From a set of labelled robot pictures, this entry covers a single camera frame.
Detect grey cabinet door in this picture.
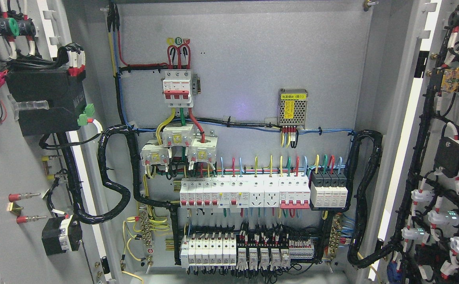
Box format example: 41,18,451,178
0,0,120,284
346,0,459,284

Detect white red main breaker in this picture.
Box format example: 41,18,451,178
162,69,199,108

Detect black corrugated cable conduit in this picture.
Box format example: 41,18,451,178
346,130,384,269

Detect white socket breaker row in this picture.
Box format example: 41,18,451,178
180,175,310,212

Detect black left cable conduit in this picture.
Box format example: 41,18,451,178
58,125,141,225

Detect white current transformers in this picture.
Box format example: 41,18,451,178
141,123,218,166

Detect white lower breaker row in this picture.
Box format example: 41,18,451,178
180,232,237,269

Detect black digital power meter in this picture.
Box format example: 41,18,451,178
6,68,86,136

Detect white rotary selector switch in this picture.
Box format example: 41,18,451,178
41,215,83,256

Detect black white surge protector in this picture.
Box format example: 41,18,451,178
310,171,349,212

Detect metal mesh power supply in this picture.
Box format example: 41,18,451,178
278,88,308,127

